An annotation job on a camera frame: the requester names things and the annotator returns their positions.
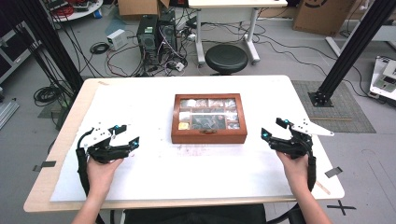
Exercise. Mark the person's right hand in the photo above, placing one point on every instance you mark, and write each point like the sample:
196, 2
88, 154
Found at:
297, 172

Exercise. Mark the large cardboard box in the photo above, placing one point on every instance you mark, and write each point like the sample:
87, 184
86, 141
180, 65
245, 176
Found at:
320, 17

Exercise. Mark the grey metal rail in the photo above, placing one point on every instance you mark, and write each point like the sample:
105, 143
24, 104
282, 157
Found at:
6, 113

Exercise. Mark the white table mat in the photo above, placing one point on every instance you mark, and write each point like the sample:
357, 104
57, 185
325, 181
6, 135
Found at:
186, 174

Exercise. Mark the black metal frame post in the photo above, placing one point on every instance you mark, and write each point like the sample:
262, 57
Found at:
351, 49
53, 46

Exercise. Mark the white table frame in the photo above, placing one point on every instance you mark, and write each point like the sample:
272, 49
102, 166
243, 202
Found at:
333, 45

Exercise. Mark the black tape piece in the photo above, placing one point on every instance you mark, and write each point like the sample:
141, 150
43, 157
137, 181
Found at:
46, 164
333, 172

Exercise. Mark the black round stool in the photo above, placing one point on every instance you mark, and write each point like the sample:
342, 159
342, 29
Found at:
226, 57

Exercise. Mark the white desk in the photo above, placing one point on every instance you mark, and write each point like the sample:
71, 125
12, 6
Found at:
236, 3

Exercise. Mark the white device with screen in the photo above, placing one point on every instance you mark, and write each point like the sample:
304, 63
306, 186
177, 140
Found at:
384, 81

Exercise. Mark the wooden box with glass lid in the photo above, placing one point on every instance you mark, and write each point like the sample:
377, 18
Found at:
208, 135

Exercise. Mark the black computer tower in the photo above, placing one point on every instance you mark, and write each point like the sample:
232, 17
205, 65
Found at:
168, 31
148, 40

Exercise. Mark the dark equipment rack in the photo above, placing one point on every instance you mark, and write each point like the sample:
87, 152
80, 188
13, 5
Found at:
12, 46

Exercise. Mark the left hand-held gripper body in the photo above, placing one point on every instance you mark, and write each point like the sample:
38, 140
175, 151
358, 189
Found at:
106, 151

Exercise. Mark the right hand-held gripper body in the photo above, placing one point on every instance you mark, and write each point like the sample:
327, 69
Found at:
295, 146

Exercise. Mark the person's left hand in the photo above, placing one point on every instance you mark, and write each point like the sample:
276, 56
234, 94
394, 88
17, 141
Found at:
99, 175

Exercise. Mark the person's dark clothing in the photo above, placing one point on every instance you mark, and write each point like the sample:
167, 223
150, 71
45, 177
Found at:
193, 216

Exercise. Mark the small cardboard box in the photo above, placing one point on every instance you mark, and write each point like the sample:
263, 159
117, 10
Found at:
137, 6

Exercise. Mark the round white table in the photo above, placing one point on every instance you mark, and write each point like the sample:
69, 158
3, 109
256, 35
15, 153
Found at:
84, 13

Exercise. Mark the white power supply box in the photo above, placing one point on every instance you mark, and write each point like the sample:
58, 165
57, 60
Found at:
116, 39

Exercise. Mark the white power adapter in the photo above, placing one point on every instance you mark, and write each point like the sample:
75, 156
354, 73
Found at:
180, 66

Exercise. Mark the grey floor mat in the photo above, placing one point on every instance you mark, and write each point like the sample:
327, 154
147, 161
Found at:
351, 105

